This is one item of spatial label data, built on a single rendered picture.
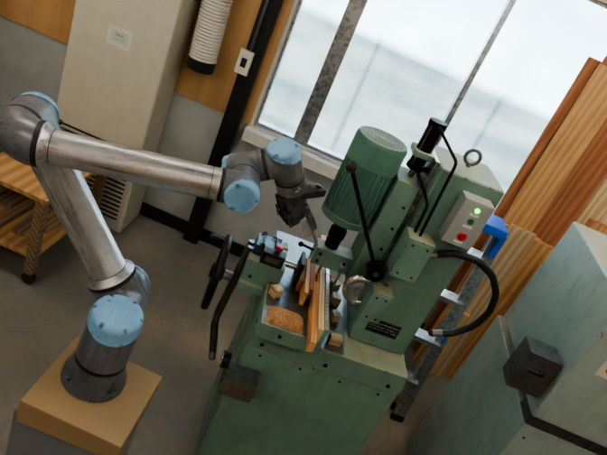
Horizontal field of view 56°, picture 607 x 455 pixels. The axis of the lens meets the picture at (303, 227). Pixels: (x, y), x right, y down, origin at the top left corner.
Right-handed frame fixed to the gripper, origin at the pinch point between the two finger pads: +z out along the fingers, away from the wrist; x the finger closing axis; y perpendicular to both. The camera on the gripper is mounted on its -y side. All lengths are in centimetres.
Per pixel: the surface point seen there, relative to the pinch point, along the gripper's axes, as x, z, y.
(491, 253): 10, 77, -85
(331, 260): 2.8, 20.0, -5.5
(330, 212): -0.5, 0.5, -9.8
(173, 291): -97, 114, 41
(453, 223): 30.0, -2.1, -35.1
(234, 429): 11, 69, 52
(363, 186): 4.9, -9.2, -20.1
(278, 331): 16.6, 17.0, 24.9
